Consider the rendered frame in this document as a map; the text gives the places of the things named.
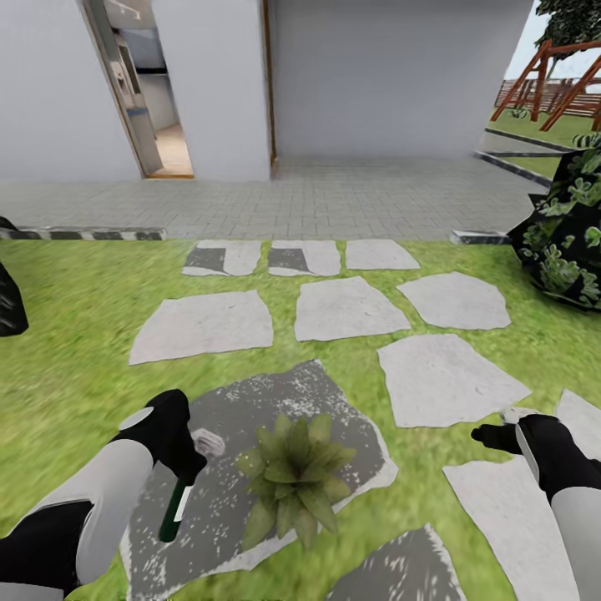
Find insectifuge atomizer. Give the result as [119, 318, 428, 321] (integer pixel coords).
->
[158, 476, 193, 543]

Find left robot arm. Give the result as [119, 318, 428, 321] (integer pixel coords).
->
[0, 390, 225, 601]

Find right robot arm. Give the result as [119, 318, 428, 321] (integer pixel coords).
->
[471, 405, 601, 601]

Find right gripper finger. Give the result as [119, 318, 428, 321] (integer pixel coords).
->
[471, 425, 484, 442]

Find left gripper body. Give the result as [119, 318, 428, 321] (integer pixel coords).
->
[160, 435, 208, 482]

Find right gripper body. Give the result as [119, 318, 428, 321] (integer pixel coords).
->
[481, 424, 524, 456]

